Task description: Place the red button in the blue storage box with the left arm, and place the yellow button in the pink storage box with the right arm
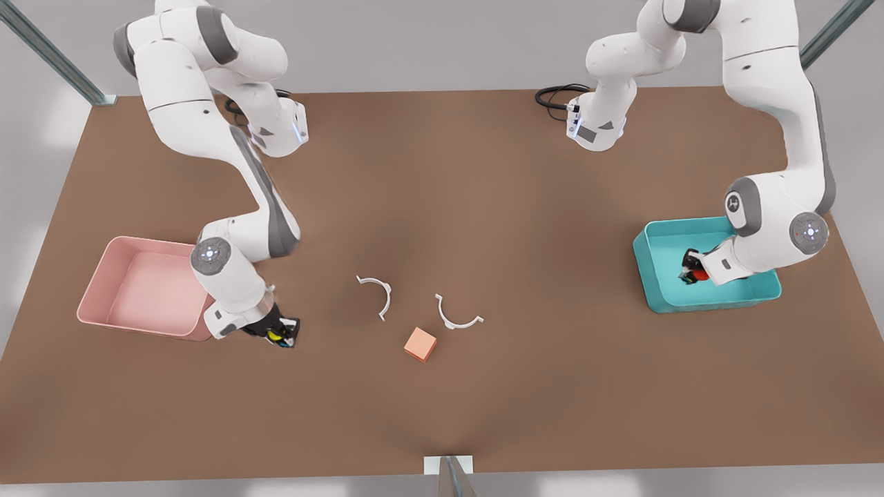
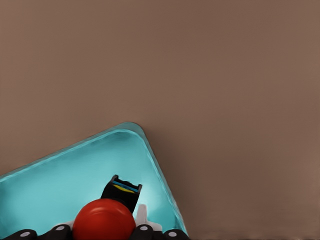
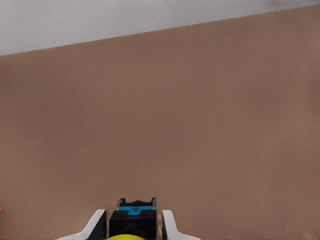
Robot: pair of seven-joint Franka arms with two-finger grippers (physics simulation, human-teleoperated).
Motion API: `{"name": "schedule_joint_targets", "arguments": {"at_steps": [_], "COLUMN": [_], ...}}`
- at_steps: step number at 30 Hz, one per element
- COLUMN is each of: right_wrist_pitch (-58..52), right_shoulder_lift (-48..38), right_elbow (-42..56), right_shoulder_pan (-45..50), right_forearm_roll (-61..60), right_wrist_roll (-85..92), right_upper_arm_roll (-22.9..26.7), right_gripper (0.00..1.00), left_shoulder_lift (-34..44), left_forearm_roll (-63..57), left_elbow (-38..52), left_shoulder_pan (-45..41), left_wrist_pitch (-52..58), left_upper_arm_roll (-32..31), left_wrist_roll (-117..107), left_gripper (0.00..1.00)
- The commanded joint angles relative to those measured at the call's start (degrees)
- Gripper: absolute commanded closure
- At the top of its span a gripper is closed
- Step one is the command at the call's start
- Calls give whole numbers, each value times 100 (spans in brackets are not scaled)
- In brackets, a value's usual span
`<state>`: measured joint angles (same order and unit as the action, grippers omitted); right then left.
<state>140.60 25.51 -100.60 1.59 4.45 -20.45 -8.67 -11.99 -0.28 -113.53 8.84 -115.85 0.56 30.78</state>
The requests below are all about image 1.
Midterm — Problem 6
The blue storage box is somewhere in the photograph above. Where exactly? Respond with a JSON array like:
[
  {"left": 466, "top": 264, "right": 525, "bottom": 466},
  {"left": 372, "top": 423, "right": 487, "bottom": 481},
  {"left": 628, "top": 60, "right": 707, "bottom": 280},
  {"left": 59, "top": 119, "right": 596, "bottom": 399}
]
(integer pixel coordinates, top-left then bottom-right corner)
[{"left": 633, "top": 216, "right": 782, "bottom": 315}]

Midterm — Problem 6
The pink storage box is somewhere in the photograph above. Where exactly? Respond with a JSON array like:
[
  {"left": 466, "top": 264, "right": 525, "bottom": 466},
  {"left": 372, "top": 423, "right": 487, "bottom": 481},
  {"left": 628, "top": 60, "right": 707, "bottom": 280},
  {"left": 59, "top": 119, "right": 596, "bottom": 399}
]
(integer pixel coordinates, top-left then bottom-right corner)
[{"left": 77, "top": 236, "right": 216, "bottom": 342}]

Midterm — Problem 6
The white curved clip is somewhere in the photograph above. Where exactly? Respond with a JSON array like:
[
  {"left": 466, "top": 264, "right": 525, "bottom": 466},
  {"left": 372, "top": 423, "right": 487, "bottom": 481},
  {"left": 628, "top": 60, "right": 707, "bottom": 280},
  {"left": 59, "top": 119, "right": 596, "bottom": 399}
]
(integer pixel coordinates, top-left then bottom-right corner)
[
  {"left": 434, "top": 293, "right": 485, "bottom": 331},
  {"left": 356, "top": 275, "right": 393, "bottom": 322}
]

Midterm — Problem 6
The orange cube block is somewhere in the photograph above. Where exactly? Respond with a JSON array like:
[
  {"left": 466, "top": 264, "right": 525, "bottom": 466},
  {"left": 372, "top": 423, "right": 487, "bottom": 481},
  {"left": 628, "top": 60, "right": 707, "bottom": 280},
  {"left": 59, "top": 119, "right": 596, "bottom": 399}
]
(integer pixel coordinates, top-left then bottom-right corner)
[{"left": 403, "top": 327, "right": 438, "bottom": 363}]

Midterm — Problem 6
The black cable loop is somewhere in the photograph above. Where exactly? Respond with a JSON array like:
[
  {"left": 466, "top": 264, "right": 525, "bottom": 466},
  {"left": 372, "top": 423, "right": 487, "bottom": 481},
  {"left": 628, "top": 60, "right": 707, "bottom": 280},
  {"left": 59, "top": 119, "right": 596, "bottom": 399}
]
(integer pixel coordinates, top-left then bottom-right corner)
[
  {"left": 224, "top": 88, "right": 294, "bottom": 128},
  {"left": 535, "top": 84, "right": 593, "bottom": 123}
]

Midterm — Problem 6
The silver frame post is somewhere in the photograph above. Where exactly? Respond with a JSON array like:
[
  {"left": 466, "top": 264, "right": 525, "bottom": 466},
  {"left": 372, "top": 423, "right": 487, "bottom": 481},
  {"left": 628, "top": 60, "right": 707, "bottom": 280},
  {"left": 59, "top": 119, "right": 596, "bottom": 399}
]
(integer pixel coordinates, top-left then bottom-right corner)
[
  {"left": 0, "top": 0, "right": 118, "bottom": 107},
  {"left": 423, "top": 455, "right": 477, "bottom": 497},
  {"left": 800, "top": 0, "right": 876, "bottom": 70}
]

